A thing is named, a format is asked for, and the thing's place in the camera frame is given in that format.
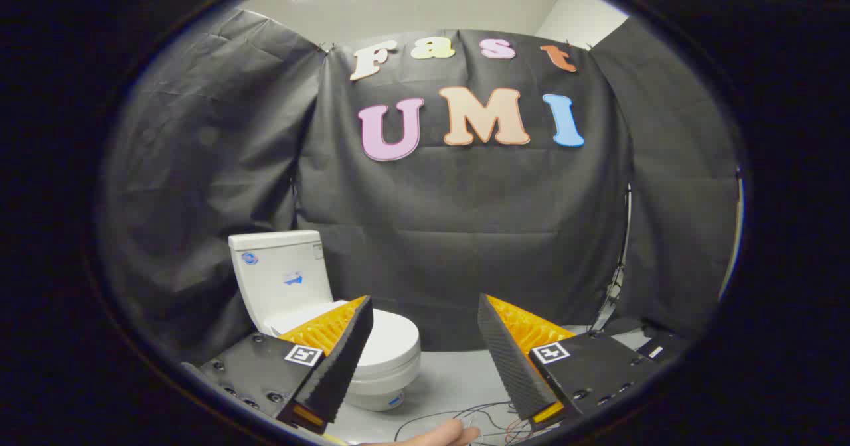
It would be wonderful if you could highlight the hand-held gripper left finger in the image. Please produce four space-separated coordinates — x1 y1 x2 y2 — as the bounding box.
181 295 375 435

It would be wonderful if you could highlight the white toilet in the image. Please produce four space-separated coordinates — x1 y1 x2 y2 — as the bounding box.
228 230 422 412

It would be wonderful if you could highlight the white toilet lid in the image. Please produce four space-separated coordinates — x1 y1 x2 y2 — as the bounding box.
268 299 422 379

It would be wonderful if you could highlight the black backdrop cloth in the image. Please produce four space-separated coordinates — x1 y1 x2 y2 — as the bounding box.
100 8 741 367

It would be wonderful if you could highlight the black box with white label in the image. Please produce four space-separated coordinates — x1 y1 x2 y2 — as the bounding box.
636 334 693 365

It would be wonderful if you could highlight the tangle of floor cables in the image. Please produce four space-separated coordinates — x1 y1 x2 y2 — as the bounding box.
395 401 535 446

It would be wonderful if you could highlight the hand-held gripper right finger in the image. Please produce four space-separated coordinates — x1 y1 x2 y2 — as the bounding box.
477 293 665 431

